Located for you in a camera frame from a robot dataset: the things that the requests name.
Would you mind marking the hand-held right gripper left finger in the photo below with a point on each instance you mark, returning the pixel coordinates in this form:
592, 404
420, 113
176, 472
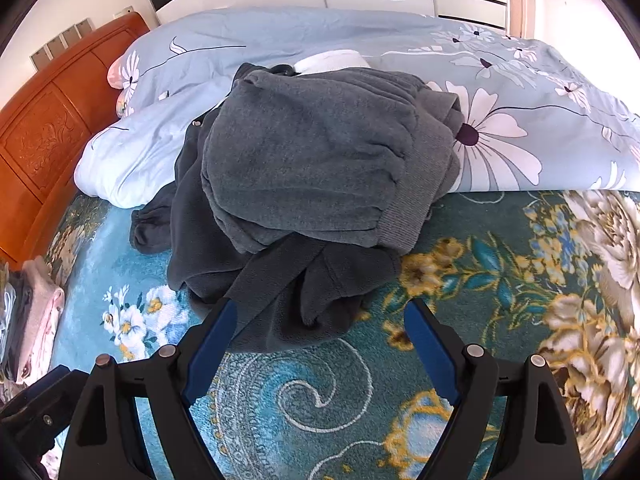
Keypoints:
210, 350

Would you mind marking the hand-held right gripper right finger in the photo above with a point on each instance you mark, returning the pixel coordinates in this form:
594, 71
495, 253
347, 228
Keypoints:
430, 355

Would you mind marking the dark grey fleece garment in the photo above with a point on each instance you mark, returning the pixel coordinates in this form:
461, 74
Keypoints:
280, 290

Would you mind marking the grey knit sweater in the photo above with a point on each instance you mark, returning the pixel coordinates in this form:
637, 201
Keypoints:
310, 150

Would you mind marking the dark folded clothes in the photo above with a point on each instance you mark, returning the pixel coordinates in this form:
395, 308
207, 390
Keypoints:
12, 310

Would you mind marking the orange wooden headboard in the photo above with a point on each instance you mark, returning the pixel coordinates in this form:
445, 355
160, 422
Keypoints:
45, 135

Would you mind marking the pink pillow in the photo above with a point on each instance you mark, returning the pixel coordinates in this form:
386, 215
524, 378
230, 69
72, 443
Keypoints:
115, 75

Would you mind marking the white cloth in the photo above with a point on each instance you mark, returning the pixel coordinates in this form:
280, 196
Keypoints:
330, 60

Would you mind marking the light blue floral duvet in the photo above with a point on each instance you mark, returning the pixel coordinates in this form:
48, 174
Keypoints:
300, 35

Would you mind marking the wall switch panel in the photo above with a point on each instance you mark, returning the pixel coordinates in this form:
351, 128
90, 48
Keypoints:
60, 42

